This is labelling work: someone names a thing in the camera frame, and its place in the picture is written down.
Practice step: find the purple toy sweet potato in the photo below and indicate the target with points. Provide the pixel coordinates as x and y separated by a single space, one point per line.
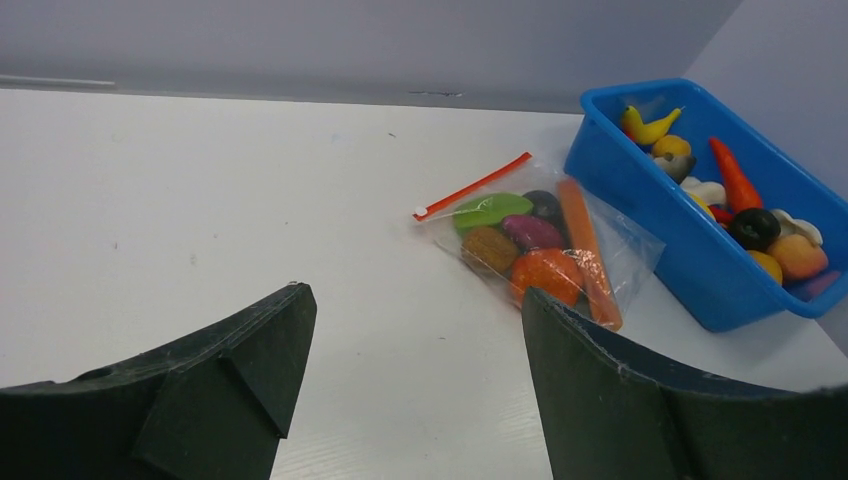
531 233

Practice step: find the blue plastic bin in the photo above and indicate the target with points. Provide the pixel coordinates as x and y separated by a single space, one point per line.
721 285

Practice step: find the white toy garlic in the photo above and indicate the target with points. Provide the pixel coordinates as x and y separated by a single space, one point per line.
711 192

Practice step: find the dark toy eggplant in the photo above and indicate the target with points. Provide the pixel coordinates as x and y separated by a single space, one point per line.
545 206
754 229

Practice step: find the orange toy peach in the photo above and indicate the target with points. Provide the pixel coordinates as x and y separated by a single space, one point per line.
798 258

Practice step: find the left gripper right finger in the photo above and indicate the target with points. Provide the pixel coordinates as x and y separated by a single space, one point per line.
611 408

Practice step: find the yellow toy banana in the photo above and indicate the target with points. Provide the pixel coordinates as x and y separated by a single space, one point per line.
646 133
702 205

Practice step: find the red toy chili pepper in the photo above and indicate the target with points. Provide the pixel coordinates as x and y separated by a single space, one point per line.
721 216

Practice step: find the clear zip top bag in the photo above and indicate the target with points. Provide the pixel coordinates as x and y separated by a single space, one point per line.
630 253

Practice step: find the orange toy carrot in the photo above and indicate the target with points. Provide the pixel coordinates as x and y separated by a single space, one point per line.
740 192

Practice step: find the yellow toy lemon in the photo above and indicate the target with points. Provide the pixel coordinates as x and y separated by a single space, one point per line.
769 264

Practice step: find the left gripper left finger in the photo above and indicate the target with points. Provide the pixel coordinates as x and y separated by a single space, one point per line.
213 404

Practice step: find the orange toy pumpkin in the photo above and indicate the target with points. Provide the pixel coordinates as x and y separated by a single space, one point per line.
551 270

